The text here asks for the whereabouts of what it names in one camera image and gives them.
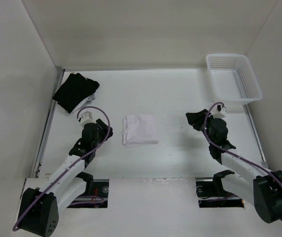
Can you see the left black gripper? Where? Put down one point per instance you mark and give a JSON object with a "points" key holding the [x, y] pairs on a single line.
{"points": [[102, 128]]}

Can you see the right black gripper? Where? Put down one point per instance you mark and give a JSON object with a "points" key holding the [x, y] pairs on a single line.
{"points": [[196, 118]]}

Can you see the metal table rail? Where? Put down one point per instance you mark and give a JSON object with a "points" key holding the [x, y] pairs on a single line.
{"points": [[255, 135], [44, 136]]}

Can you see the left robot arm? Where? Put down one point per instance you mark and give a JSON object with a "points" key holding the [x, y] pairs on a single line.
{"points": [[41, 207]]}

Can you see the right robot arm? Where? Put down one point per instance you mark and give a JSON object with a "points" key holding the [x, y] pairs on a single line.
{"points": [[257, 185]]}

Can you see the white plastic basket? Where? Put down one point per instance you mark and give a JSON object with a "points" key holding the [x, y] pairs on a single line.
{"points": [[232, 79]]}

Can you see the right metal table rail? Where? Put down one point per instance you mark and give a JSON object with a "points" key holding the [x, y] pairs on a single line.
{"points": [[255, 135]]}

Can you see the folded grey white tank top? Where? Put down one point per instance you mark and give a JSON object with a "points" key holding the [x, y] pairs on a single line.
{"points": [[85, 102]]}

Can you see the left metal table rail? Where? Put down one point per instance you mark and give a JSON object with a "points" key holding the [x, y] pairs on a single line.
{"points": [[44, 136]]}

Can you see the folded black tank top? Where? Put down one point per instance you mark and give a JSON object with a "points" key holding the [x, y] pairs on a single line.
{"points": [[74, 90]]}

